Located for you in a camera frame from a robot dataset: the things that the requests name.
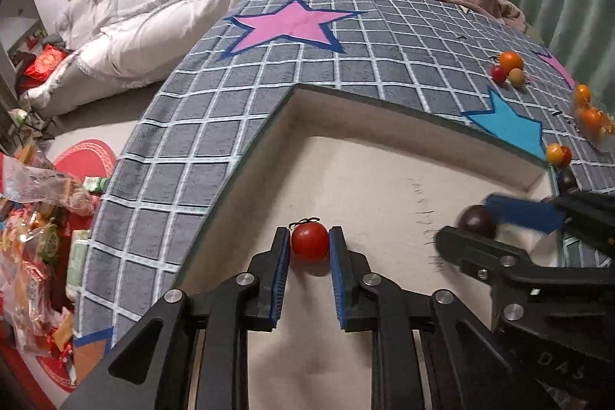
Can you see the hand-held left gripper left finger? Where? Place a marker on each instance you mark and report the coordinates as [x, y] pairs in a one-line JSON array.
[[281, 263]]

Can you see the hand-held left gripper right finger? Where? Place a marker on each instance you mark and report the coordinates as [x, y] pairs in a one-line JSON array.
[[338, 268]]

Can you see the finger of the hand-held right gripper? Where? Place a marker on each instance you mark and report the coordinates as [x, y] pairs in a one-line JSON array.
[[473, 249], [526, 215]]

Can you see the dark purple cherry tomato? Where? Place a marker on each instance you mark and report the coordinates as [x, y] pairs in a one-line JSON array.
[[475, 221], [567, 179]]

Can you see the red cherry tomato with stem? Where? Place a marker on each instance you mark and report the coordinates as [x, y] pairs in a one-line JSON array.
[[310, 242]]

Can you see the beige shallow tray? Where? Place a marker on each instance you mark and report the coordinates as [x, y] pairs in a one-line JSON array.
[[365, 179]]

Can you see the yellow-orange cherry tomato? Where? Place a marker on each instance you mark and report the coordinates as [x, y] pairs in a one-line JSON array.
[[553, 154]]

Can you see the small red cherry tomato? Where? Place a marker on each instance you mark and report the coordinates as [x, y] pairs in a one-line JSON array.
[[566, 156]]

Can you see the orange cherry tomato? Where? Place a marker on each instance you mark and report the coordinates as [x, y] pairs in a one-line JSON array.
[[605, 129], [590, 119], [582, 94], [510, 60]]

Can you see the yellow cherry tomato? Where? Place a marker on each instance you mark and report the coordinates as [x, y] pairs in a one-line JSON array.
[[517, 76]]

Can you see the dark red cherry tomato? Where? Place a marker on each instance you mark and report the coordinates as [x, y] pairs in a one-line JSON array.
[[498, 74]]

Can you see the grey checked star blanket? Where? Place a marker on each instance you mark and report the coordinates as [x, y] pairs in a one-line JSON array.
[[230, 102]]

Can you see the pale green tissue pack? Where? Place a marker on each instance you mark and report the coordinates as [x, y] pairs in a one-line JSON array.
[[79, 263]]

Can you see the red round rug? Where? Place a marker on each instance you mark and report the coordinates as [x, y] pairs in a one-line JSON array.
[[84, 162]]

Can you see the pile of snack bags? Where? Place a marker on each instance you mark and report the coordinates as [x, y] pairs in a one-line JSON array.
[[36, 256]]

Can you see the red gift bag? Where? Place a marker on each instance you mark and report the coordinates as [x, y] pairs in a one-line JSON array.
[[45, 62]]

